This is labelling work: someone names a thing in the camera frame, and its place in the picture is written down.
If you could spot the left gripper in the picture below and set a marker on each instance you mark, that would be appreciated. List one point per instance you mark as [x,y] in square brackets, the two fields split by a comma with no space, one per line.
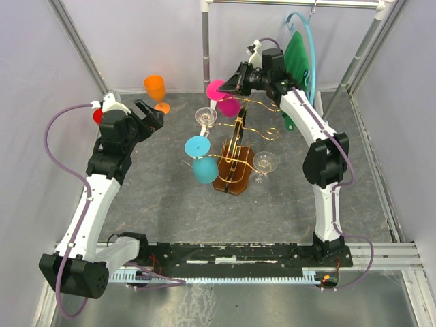
[156,118]

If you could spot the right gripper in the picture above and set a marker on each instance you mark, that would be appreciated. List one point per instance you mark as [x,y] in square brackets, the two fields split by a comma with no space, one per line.
[232,84]

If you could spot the orange wine glass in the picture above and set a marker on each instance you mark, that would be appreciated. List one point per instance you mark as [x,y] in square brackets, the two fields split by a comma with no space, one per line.
[156,90]

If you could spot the pink wine glass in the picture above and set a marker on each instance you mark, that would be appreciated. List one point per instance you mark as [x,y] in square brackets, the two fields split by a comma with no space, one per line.
[226,103]

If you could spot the red wine glass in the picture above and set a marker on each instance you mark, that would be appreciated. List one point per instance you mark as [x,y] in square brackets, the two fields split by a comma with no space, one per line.
[97,116]

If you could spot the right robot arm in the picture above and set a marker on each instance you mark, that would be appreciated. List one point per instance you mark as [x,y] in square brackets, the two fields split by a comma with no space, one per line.
[326,160]

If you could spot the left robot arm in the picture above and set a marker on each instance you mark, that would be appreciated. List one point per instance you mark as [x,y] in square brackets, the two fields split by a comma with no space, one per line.
[76,267]

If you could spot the clear wine glass rear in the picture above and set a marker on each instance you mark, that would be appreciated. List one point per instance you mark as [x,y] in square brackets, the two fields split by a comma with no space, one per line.
[206,118]

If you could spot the clear wine glass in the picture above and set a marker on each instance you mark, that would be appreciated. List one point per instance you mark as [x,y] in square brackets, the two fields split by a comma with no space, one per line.
[206,118]
[264,163]

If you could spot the blue wine glass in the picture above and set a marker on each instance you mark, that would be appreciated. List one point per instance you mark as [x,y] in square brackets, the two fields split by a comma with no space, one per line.
[204,167]

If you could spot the clear wine glass front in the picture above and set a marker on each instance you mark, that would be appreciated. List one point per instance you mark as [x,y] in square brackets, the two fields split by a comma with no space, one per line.
[264,163]

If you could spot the green cloth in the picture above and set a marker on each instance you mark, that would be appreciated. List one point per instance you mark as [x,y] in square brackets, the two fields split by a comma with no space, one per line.
[297,64]

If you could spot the light blue clothes hanger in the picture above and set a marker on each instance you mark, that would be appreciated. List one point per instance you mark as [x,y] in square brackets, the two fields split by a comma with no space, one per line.
[310,41]

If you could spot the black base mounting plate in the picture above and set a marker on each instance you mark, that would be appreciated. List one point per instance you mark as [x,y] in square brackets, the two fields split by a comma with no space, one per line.
[227,260]

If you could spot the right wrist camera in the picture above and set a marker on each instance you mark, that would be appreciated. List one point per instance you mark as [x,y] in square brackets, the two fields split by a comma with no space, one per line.
[255,58]

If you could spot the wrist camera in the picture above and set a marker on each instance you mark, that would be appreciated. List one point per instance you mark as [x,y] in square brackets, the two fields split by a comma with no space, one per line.
[111,101]
[255,58]

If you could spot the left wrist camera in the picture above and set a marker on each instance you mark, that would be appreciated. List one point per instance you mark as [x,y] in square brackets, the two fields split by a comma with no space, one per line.
[111,101]

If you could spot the silver clothes rail stand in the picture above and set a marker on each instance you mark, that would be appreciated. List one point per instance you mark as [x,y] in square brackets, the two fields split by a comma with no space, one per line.
[382,10]

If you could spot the gold wire glass rack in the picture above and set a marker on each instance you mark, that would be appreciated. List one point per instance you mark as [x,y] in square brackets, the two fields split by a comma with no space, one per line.
[235,160]

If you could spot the light blue cable duct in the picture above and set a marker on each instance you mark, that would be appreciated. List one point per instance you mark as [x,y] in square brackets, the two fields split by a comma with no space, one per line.
[134,276]

